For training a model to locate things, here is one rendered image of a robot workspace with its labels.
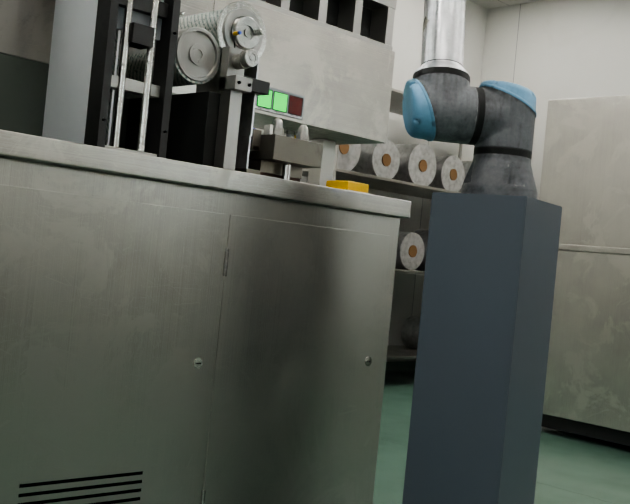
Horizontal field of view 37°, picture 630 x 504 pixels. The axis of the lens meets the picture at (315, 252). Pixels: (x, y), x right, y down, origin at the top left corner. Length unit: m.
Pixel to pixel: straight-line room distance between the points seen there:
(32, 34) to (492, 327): 1.25
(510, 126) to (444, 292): 0.35
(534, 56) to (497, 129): 5.35
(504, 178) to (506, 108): 0.14
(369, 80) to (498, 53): 4.45
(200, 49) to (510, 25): 5.42
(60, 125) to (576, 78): 5.27
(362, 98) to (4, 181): 1.61
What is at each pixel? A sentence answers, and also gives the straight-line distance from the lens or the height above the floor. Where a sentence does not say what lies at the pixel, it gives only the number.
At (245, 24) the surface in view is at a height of 1.27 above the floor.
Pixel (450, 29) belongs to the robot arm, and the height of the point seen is 1.23.
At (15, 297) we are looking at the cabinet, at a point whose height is 0.63.
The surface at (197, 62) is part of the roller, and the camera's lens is 2.15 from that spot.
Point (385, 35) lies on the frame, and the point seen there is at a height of 1.48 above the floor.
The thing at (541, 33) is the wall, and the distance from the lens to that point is 7.25.
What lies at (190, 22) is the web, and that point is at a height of 1.28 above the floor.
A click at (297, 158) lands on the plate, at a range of 2.28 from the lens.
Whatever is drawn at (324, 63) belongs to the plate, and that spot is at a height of 1.33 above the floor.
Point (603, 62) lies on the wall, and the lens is 6.92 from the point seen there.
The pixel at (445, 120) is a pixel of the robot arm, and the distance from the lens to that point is 1.86.
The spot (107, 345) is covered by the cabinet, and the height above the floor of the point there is 0.55.
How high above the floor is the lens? 0.74
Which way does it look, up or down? level
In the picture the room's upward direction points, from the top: 6 degrees clockwise
